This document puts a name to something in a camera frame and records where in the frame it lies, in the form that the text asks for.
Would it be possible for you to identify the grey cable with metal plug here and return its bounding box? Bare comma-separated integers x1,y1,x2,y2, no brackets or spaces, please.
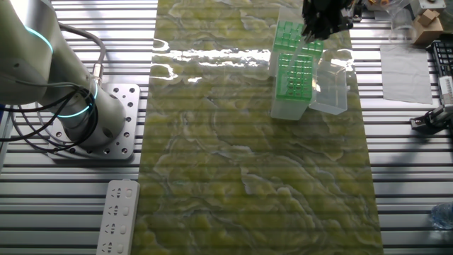
58,23,107,88

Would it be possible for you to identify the green marble pattern mat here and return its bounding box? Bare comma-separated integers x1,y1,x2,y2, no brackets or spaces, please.
131,0,385,255

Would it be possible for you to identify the white power strip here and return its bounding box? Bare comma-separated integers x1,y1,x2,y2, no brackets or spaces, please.
96,178,142,255

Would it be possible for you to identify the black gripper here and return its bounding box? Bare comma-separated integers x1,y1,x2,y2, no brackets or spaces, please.
302,0,355,43

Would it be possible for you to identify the brown cardboard carton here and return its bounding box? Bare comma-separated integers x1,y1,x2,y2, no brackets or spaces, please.
412,16,445,46

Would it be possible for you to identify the black tool at right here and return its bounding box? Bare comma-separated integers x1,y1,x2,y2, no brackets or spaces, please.
409,104,453,135

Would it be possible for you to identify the small cardboard cube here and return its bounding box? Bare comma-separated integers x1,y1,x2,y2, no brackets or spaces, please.
417,8,440,26

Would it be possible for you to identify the green rack pipette tip box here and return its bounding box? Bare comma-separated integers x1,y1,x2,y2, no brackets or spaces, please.
268,6,326,77
270,52,348,121

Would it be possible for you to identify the clear plastic cup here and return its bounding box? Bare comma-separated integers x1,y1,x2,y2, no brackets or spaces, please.
387,6,418,44

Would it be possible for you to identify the black cable at arm base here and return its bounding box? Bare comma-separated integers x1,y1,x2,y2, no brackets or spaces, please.
0,79,102,153

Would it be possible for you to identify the clear water bottle blue cap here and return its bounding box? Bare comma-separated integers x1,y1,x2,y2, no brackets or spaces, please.
430,201,453,231

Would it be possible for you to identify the white vented device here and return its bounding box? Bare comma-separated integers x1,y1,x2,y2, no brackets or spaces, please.
438,76,453,107

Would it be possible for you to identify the black keyboard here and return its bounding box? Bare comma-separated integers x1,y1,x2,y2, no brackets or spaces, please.
430,39,453,77

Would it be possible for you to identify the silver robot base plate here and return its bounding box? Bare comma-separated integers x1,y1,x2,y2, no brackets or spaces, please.
47,83,142,161

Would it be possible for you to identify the grey metal box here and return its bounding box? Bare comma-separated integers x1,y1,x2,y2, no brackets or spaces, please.
419,0,447,10

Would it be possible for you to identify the black corner bracket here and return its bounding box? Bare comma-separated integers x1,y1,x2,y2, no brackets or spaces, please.
352,1,364,23

